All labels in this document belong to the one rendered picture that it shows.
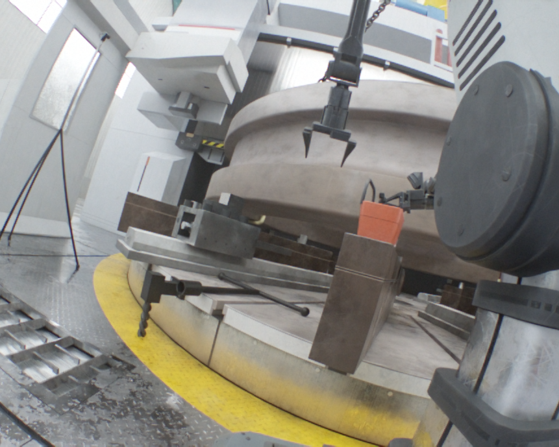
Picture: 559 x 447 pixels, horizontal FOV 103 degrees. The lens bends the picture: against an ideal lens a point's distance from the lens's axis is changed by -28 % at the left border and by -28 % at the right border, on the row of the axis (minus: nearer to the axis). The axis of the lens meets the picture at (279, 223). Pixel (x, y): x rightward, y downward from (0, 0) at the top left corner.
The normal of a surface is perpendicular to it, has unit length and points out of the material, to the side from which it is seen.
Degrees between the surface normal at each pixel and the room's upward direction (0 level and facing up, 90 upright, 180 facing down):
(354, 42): 112
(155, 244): 72
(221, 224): 90
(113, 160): 90
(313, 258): 90
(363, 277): 90
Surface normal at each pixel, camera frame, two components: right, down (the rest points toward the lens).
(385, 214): -0.44, -0.07
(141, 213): 0.34, 0.03
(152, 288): 0.74, 0.16
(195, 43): -0.07, -0.09
